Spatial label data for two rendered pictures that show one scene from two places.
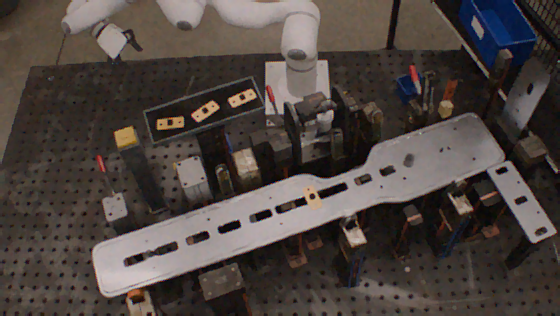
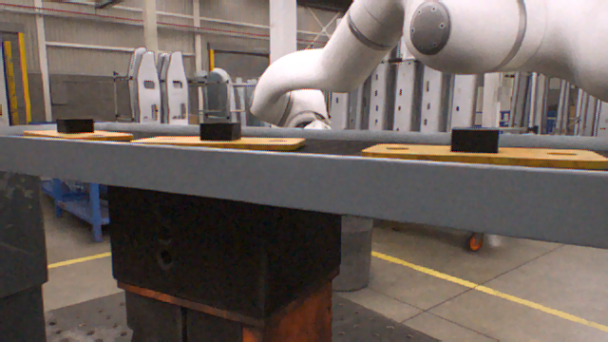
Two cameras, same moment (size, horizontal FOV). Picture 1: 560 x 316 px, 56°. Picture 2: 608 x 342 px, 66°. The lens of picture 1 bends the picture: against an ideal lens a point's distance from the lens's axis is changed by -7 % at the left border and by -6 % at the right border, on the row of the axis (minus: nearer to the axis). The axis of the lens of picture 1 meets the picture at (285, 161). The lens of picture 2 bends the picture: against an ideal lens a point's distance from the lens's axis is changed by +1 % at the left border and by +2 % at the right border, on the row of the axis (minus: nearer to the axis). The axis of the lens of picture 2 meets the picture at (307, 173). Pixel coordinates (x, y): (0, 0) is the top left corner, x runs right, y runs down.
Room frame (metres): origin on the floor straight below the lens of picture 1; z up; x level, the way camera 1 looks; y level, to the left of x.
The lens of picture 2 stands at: (0.93, 0.03, 1.18)
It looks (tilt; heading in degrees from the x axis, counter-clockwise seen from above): 9 degrees down; 47
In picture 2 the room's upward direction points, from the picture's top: straight up
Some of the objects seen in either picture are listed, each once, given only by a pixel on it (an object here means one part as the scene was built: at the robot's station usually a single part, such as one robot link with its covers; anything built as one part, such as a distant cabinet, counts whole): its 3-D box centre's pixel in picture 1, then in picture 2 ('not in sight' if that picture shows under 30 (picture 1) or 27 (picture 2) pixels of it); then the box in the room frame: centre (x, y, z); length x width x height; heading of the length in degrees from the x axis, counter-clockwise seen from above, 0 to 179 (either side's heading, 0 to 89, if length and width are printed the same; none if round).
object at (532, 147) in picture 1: (517, 173); not in sight; (0.92, -0.82, 0.88); 0.08 x 0.08 x 0.36; 18
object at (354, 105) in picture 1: (347, 138); not in sight; (1.09, -0.23, 0.91); 0.07 x 0.05 x 0.42; 18
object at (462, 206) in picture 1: (447, 225); not in sight; (0.74, -0.53, 0.87); 0.12 x 0.09 x 0.35; 18
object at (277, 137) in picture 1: (281, 169); not in sight; (0.99, 0.01, 0.89); 0.13 x 0.11 x 0.38; 18
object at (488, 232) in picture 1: (496, 205); not in sight; (0.82, -0.73, 0.84); 0.11 x 0.06 x 0.29; 18
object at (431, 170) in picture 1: (307, 202); not in sight; (0.80, -0.06, 1.00); 1.38 x 0.22 x 0.02; 108
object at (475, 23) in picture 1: (496, 25); not in sight; (1.44, -0.82, 1.10); 0.30 x 0.17 x 0.13; 10
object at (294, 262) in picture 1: (289, 228); not in sight; (0.79, 0.00, 0.84); 0.17 x 0.06 x 0.29; 18
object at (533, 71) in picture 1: (522, 99); not in sight; (1.03, -0.78, 1.17); 0.12 x 0.01 x 0.34; 18
